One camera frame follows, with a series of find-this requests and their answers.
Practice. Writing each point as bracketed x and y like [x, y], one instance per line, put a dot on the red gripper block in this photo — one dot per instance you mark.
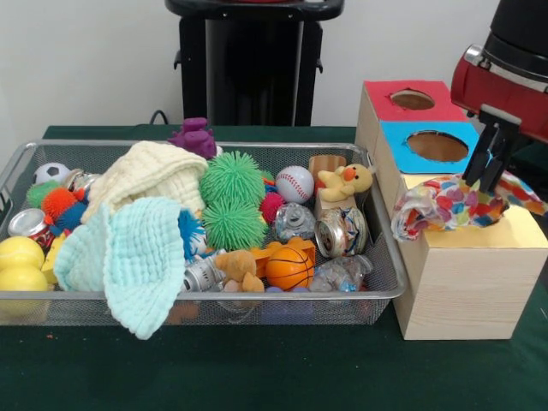
[496, 98]

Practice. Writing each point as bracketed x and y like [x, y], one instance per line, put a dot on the white cloth round dots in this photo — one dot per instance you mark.
[445, 205]

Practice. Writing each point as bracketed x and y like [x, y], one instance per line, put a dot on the mint waffle cloth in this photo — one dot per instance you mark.
[137, 261]

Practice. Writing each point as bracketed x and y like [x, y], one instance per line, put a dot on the wooden box three holes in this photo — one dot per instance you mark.
[466, 291]

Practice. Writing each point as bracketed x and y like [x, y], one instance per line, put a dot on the shallow clear mesh bin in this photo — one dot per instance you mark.
[377, 308]

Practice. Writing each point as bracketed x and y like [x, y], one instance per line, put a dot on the yellow plush duck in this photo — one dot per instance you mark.
[347, 180]

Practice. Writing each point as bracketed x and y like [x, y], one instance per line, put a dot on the open tin can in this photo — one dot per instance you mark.
[342, 233]

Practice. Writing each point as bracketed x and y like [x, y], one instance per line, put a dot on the white toy baseball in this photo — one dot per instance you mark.
[295, 184]

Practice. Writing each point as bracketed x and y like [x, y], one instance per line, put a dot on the orange toy basketball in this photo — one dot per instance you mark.
[289, 267]

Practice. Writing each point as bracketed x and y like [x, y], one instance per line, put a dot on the green spiky rubber ball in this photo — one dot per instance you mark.
[233, 180]

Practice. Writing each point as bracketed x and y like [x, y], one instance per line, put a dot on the purple rubber toy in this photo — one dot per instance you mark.
[197, 137]

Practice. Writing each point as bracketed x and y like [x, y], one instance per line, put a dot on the dark green table cloth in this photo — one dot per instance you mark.
[257, 377]

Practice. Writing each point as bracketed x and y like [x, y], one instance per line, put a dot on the cream waffle cloth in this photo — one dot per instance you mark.
[141, 180]

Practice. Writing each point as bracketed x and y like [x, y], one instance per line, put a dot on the small soccer ball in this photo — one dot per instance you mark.
[51, 172]

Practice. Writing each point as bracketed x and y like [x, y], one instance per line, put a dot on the small red soda can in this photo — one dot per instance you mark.
[25, 222]

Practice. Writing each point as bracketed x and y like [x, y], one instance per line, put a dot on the yellow tennis ball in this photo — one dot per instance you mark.
[19, 254]

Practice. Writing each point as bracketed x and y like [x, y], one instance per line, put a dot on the smooth yellow ball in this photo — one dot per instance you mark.
[21, 280]

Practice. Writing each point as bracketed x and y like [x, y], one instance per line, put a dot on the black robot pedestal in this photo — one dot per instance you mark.
[257, 64]

